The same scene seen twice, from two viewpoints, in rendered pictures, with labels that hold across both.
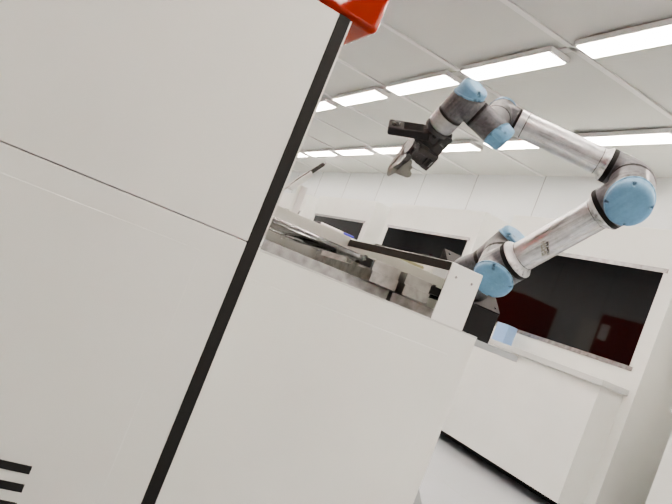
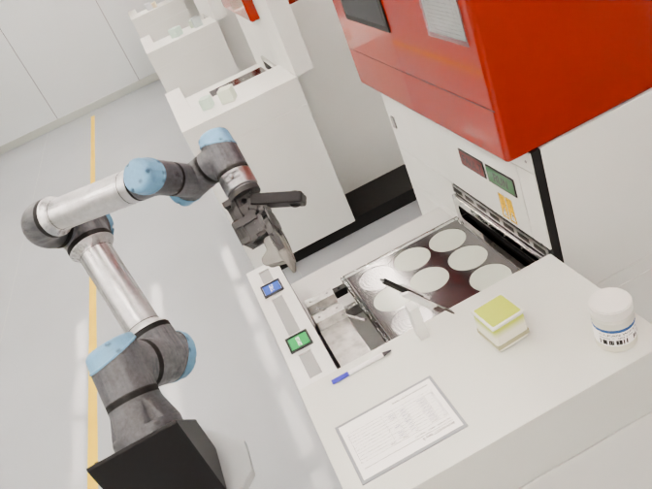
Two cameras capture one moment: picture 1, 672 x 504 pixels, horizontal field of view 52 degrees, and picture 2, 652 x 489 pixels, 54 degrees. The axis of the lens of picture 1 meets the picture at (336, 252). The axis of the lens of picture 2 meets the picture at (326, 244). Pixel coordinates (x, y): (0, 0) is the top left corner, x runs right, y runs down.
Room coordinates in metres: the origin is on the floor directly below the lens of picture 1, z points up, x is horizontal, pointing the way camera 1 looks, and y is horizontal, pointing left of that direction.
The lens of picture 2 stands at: (3.02, 0.38, 1.87)
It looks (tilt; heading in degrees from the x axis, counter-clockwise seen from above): 31 degrees down; 198
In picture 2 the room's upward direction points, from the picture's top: 24 degrees counter-clockwise
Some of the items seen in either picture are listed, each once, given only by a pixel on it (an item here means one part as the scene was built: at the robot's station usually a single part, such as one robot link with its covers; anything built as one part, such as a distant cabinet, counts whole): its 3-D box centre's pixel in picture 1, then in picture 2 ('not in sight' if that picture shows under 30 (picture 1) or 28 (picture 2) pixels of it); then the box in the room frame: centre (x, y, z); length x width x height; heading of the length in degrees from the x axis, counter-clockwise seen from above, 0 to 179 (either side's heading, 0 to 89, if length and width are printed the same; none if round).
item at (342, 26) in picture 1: (233, 139); (458, 172); (1.47, 0.29, 1.02); 0.81 x 0.03 x 0.40; 25
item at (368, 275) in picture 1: (352, 271); (343, 341); (1.87, -0.06, 0.87); 0.36 x 0.08 x 0.03; 25
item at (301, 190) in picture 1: (296, 189); (420, 308); (2.01, 0.18, 1.03); 0.06 x 0.04 x 0.13; 115
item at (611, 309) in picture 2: not in sight; (612, 319); (2.13, 0.52, 1.01); 0.07 x 0.07 x 0.10
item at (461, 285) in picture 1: (399, 279); (295, 335); (1.83, -0.18, 0.89); 0.55 x 0.09 x 0.14; 25
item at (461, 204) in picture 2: not in sight; (499, 238); (1.64, 0.36, 0.89); 0.44 x 0.02 x 0.10; 25
